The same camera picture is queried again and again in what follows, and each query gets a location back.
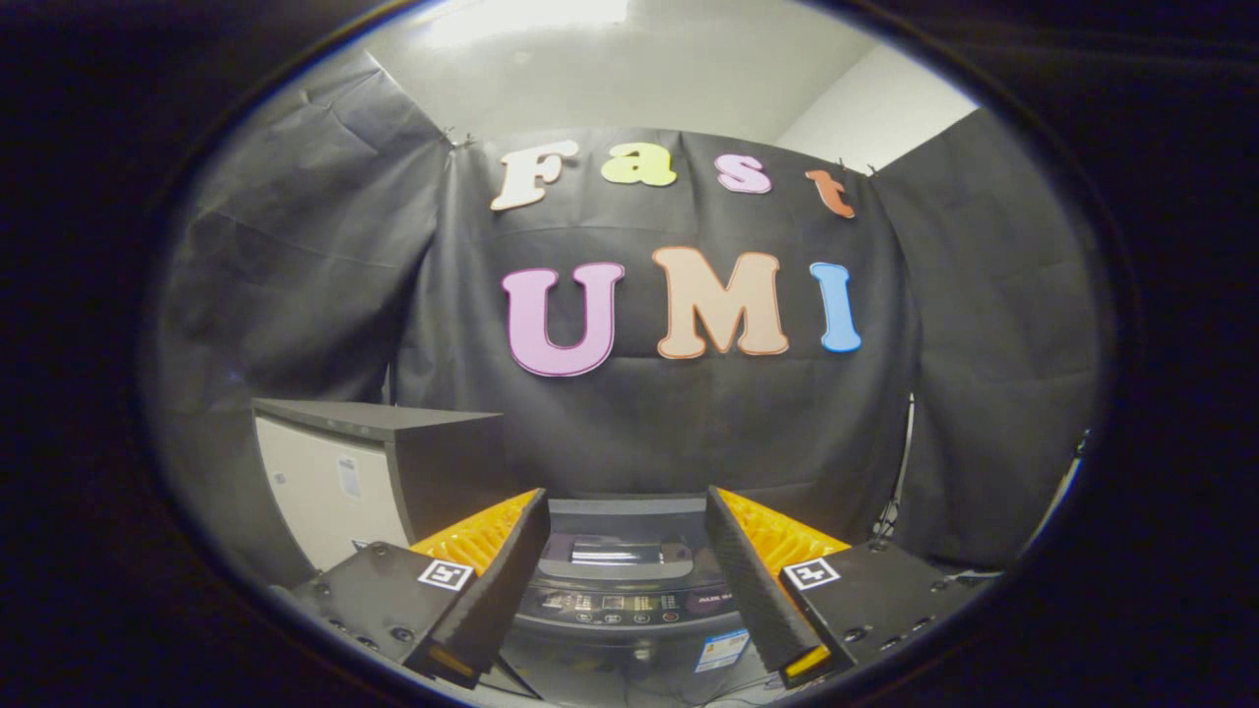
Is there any black hanging cable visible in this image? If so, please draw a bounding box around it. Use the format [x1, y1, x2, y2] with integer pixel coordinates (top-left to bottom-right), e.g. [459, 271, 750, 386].
[870, 393, 918, 544]

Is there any white cabinet with dark top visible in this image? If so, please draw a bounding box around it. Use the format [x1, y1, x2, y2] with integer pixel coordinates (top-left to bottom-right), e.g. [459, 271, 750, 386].
[251, 397, 512, 573]

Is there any black backdrop cloth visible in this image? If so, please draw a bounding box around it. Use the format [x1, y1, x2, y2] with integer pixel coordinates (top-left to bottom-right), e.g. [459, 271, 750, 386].
[146, 49, 1108, 581]

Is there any grey washing machine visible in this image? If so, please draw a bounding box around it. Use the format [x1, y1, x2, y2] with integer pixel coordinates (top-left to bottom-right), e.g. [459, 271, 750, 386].
[497, 497, 780, 704]

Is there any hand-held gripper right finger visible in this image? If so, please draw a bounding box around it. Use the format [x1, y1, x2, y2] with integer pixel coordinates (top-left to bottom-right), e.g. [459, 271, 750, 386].
[704, 485, 985, 689]

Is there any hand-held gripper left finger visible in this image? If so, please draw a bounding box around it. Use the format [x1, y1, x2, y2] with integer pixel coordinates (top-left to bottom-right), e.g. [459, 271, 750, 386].
[266, 488, 552, 689]

